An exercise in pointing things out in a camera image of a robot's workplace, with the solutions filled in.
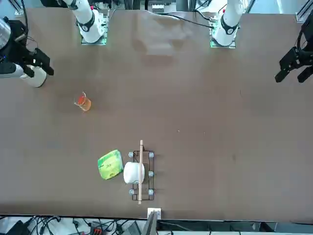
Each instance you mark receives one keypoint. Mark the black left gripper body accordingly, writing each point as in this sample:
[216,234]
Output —
[308,34]

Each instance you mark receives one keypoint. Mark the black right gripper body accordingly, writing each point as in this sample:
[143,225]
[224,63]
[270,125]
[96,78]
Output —
[17,46]

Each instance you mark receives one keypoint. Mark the clear measuring cup yellow solution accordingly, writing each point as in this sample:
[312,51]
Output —
[86,105]

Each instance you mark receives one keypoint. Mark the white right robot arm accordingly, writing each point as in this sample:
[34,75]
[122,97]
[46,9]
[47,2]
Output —
[85,14]

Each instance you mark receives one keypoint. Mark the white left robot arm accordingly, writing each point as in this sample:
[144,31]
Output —
[230,14]

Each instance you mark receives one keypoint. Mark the white plastic bucket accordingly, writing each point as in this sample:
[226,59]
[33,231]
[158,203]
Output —
[35,78]

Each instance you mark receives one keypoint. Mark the wooden rack rod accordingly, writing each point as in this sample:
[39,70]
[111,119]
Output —
[140,151]

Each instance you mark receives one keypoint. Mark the white mug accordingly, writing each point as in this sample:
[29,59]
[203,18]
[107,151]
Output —
[132,172]

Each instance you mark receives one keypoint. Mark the black power adapter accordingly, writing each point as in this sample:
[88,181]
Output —
[14,227]

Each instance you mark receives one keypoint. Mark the red and black power strip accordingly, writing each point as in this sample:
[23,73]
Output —
[96,230]

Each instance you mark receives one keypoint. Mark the white pole base box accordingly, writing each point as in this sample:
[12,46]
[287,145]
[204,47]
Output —
[157,211]

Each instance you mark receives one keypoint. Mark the grey adapter box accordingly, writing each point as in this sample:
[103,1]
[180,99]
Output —
[132,228]

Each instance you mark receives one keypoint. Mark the aluminium frame profile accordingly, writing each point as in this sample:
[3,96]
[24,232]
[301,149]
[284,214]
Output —
[302,16]
[19,11]

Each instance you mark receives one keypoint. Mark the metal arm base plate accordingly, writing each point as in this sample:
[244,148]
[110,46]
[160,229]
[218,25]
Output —
[94,43]
[222,46]

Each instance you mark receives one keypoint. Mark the grey camera pole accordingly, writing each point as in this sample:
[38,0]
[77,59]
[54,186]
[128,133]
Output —
[150,225]

